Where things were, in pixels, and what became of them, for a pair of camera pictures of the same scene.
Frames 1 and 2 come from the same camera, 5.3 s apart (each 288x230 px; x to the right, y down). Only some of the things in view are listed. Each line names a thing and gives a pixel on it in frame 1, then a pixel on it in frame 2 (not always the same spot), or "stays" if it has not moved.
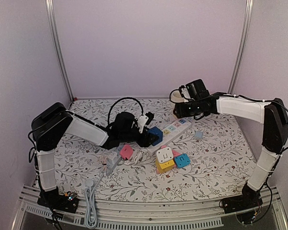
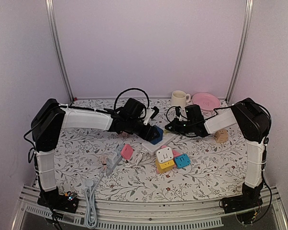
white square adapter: [164, 155] stays
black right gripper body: [194, 110] to [187, 129]
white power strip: [171, 132] stays
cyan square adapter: [182, 160] stays
